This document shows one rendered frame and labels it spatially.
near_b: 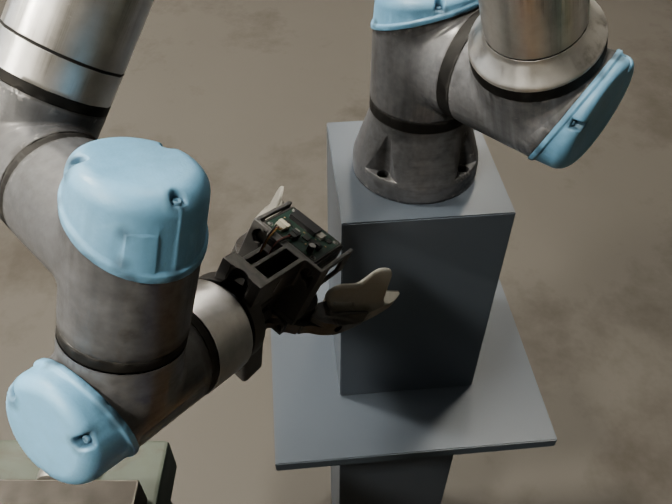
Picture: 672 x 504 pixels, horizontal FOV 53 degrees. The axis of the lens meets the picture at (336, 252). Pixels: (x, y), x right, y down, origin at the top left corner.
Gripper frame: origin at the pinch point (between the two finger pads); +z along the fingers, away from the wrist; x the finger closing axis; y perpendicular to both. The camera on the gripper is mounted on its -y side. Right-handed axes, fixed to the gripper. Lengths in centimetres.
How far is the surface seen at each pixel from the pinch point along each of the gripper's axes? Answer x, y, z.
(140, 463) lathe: 3.8, -29.2, -13.1
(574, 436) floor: -55, -70, 104
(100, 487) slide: 3.8, -26.6, -19.5
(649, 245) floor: -47, -43, 183
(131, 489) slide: 1.3, -25.3, -18.2
